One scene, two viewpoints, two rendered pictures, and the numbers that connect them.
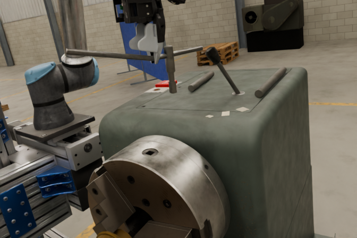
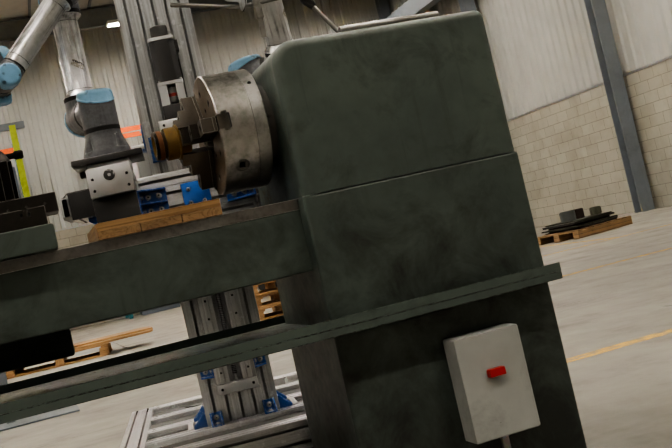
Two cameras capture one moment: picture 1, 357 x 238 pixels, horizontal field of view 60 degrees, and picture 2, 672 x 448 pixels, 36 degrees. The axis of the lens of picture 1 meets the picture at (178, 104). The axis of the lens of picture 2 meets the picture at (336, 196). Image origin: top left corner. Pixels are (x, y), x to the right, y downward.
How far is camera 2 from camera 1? 2.35 m
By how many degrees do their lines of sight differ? 43
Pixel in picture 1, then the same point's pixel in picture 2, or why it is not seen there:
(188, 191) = (216, 90)
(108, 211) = (181, 116)
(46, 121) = not seen: hidden behind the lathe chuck
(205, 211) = (226, 105)
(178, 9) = not seen: outside the picture
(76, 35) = (269, 18)
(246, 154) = (272, 67)
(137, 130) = not seen: hidden behind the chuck
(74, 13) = not seen: outside the picture
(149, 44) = not seen: outside the picture
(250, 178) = (277, 89)
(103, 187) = (186, 103)
